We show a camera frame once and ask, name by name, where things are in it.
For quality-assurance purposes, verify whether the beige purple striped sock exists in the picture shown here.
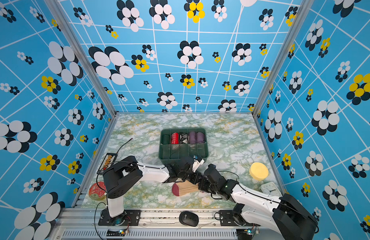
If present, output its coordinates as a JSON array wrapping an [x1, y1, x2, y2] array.
[[172, 181, 199, 197]]

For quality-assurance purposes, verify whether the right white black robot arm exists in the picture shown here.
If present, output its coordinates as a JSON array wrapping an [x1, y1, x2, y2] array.
[[192, 164, 319, 240]]

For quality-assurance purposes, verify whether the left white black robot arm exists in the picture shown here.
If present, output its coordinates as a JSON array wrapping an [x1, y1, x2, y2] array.
[[103, 156, 205, 218]]

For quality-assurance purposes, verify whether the green plastic organizer tray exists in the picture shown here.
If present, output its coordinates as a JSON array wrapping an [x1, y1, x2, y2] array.
[[158, 128, 209, 164]]

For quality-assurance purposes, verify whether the black white argyle rolled sock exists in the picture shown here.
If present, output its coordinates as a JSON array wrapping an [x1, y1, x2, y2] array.
[[179, 133, 188, 144]]

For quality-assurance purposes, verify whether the red rolled sock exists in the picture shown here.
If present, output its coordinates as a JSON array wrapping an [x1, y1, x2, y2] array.
[[170, 132, 180, 145]]

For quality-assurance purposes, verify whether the dark green rolled sock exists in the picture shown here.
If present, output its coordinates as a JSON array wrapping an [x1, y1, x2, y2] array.
[[161, 134, 171, 145]]

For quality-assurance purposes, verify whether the black computer mouse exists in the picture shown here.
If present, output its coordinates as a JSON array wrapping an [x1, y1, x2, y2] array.
[[179, 211, 199, 227]]

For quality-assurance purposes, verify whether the yellow round sponge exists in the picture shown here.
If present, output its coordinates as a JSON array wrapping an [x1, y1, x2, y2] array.
[[250, 162, 269, 181]]

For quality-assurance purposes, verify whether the white alarm clock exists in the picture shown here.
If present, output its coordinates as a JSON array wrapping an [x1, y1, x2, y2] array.
[[260, 182, 282, 197]]

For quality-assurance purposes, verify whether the right green circuit board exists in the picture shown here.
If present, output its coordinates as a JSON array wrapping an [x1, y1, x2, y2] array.
[[236, 229, 256, 240]]

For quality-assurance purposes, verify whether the green circuit board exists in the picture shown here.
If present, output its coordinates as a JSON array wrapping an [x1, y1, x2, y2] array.
[[236, 229, 256, 240], [106, 229, 126, 237]]

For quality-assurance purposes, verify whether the black tray with skewers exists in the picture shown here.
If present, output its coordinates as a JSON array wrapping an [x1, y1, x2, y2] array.
[[96, 138, 133, 175]]

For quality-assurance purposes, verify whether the left green circuit board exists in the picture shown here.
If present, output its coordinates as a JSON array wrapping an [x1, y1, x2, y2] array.
[[106, 229, 126, 237]]

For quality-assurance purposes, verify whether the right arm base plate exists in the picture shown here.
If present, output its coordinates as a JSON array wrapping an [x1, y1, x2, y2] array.
[[214, 210, 259, 228]]

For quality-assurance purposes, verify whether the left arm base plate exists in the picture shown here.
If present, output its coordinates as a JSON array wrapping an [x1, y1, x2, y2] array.
[[98, 209, 141, 226]]

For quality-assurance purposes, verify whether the aluminium front rail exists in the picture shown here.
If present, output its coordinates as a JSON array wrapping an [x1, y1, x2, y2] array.
[[49, 209, 283, 240]]

